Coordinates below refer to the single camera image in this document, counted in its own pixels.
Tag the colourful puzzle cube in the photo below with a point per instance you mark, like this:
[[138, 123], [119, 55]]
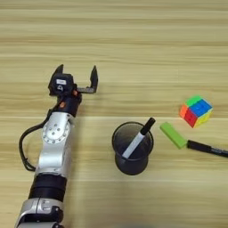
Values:
[[196, 111]]

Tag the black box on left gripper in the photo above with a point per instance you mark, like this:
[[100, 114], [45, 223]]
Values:
[[61, 83]]

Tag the black mesh pen cup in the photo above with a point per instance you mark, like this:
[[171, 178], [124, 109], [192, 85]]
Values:
[[133, 164]]

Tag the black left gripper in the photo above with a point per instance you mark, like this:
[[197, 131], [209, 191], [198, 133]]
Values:
[[69, 104]]

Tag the black marker pen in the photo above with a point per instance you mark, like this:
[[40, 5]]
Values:
[[207, 148]]

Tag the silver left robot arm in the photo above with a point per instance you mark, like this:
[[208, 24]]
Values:
[[53, 148]]

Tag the green rectangular block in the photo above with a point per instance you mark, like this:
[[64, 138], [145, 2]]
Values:
[[173, 135]]

